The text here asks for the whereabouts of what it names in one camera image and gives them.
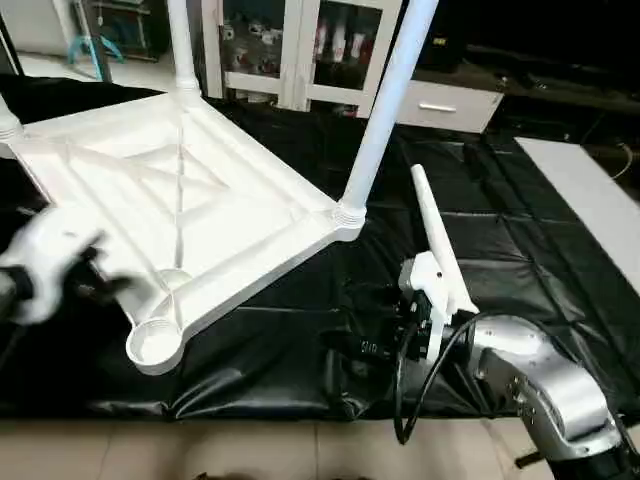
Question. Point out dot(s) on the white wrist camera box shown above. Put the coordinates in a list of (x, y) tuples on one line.
[(425, 295), (45, 260)]

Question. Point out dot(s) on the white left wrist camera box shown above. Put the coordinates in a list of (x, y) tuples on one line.
[(45, 260)]

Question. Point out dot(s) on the white plastic table top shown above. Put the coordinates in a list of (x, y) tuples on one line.
[(180, 200)]

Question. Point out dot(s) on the black tripod leg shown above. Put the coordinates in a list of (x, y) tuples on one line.
[(530, 459)]

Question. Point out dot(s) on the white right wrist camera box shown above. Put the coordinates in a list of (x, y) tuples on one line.
[(425, 295)]

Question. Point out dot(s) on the white drawer unit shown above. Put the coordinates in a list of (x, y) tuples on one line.
[(450, 105)]

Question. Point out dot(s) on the black work mat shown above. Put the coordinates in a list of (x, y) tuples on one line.
[(300, 330)]

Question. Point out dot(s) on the teal stand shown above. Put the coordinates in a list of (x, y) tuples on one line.
[(92, 48)]

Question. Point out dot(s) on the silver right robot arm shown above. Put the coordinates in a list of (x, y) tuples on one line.
[(545, 390)]

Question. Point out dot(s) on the white glass door cabinet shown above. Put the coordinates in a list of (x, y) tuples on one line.
[(300, 50)]

